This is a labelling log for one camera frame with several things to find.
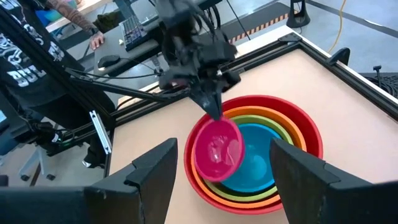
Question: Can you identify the orange plastic bowl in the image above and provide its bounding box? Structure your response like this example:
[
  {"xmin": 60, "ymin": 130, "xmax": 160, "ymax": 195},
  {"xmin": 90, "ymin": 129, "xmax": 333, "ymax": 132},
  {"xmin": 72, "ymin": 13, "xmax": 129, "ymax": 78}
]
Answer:
[{"xmin": 190, "ymin": 105, "xmax": 308, "ymax": 210}]

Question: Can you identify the black curved bracket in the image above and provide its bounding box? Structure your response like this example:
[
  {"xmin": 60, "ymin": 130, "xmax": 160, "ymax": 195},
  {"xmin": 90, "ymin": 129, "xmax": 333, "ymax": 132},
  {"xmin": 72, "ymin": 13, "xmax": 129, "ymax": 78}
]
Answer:
[{"xmin": 325, "ymin": 47, "xmax": 351, "ymax": 67}]

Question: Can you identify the black cone stand base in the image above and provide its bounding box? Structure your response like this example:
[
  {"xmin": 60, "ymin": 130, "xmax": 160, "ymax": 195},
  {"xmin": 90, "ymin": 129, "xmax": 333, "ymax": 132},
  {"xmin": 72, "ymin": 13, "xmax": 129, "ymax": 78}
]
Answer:
[{"xmin": 285, "ymin": 0, "xmax": 312, "ymax": 29}]

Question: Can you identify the hazard striped floor strip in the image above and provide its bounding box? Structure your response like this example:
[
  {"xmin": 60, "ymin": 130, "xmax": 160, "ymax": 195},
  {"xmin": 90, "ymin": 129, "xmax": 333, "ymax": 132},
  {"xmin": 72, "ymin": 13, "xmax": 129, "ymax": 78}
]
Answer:
[{"xmin": 228, "ymin": 11, "xmax": 290, "ymax": 45}]

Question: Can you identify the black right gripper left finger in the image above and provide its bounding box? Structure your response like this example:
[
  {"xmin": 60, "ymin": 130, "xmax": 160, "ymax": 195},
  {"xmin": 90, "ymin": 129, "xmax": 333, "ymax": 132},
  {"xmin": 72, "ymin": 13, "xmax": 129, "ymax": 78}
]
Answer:
[{"xmin": 83, "ymin": 138, "xmax": 179, "ymax": 224}]

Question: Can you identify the black computer mouse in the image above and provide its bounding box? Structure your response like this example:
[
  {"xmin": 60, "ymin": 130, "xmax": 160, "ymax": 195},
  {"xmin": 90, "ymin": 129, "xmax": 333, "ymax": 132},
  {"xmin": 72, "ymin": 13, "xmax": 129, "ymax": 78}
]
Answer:
[{"xmin": 96, "ymin": 54, "xmax": 121, "ymax": 70}]

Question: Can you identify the yellow cable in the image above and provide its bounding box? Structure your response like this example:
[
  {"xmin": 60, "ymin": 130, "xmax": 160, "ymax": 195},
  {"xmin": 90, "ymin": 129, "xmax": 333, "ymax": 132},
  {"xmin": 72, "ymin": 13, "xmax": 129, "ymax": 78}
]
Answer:
[{"xmin": 327, "ymin": 0, "xmax": 348, "ymax": 54}]

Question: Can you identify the small pink plastic bowl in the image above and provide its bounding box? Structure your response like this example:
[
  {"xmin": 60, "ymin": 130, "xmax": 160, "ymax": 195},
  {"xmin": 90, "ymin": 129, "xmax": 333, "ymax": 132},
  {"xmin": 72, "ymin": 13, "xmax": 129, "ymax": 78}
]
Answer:
[{"xmin": 192, "ymin": 117, "xmax": 246, "ymax": 183}]

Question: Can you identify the black frame strut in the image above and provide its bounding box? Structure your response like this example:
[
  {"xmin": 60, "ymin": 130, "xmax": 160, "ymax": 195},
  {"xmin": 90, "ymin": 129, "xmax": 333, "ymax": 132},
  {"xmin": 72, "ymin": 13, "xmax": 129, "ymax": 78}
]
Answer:
[{"xmin": 64, "ymin": 67, "xmax": 191, "ymax": 104}]

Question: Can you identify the grey chair base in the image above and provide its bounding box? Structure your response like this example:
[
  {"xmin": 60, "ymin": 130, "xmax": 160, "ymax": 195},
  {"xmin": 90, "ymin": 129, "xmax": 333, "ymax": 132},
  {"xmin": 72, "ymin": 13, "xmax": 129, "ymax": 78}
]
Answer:
[{"xmin": 17, "ymin": 145, "xmax": 57, "ymax": 182}]

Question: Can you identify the person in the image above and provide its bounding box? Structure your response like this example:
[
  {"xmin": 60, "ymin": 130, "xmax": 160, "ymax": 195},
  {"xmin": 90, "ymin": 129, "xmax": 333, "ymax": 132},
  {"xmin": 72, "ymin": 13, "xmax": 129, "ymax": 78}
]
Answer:
[{"xmin": 0, "ymin": 0, "xmax": 117, "ymax": 170}]

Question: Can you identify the silver aluminium bar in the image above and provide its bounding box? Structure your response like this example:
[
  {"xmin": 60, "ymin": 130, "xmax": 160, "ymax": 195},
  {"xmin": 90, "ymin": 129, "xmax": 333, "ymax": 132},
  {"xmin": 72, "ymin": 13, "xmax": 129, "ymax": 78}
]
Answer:
[{"xmin": 89, "ymin": 110, "xmax": 113, "ymax": 156}]

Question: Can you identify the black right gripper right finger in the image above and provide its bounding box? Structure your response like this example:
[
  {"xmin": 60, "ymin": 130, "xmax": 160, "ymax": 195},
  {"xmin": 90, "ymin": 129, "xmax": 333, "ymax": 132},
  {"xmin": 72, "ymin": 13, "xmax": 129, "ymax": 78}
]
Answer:
[{"xmin": 269, "ymin": 138, "xmax": 398, "ymax": 224}]

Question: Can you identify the person's hand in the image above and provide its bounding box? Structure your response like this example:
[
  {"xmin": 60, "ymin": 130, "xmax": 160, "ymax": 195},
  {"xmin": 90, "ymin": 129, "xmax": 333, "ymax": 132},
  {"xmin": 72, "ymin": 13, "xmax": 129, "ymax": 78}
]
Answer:
[{"xmin": 89, "ymin": 30, "xmax": 106, "ymax": 51}]

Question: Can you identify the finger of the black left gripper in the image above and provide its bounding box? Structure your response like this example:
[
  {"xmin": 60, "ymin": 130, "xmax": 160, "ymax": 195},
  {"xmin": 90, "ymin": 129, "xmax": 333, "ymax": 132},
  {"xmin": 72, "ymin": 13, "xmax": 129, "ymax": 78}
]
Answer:
[
  {"xmin": 216, "ymin": 86, "xmax": 225, "ymax": 121},
  {"xmin": 188, "ymin": 88, "xmax": 218, "ymax": 121}
]

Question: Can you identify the large red plastic bowl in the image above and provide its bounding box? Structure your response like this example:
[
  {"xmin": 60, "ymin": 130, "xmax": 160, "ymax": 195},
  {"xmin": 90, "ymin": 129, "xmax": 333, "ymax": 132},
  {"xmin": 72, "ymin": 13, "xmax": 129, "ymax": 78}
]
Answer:
[{"xmin": 183, "ymin": 95, "xmax": 324, "ymax": 216}]

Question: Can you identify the grey desk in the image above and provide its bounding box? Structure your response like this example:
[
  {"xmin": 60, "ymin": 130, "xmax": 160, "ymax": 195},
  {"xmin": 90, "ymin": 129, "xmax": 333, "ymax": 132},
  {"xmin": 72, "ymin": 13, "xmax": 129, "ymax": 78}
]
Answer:
[{"xmin": 67, "ymin": 0, "xmax": 164, "ymax": 80}]

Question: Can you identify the computer keyboard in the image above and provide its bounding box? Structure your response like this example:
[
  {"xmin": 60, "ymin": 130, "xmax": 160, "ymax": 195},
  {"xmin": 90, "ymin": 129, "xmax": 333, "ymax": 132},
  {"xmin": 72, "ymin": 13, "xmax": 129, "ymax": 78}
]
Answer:
[{"xmin": 119, "ymin": 14, "xmax": 149, "ymax": 52}]

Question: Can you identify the green plastic bowl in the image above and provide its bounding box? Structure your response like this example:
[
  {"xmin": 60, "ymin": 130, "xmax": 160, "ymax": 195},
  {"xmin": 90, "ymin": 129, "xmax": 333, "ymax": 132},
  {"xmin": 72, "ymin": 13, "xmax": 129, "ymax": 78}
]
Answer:
[{"xmin": 203, "ymin": 114, "xmax": 295, "ymax": 203}]

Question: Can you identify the blue plastic bowl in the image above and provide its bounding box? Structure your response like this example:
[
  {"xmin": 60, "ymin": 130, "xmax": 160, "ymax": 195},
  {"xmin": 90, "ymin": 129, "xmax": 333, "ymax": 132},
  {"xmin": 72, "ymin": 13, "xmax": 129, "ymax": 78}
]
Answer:
[{"xmin": 220, "ymin": 123, "xmax": 283, "ymax": 194}]

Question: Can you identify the black table edge frame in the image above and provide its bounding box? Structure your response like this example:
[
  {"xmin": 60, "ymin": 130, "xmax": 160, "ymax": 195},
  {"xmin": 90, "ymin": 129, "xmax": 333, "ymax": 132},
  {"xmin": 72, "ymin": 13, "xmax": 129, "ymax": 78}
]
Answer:
[{"xmin": 62, "ymin": 32, "xmax": 398, "ymax": 178}]

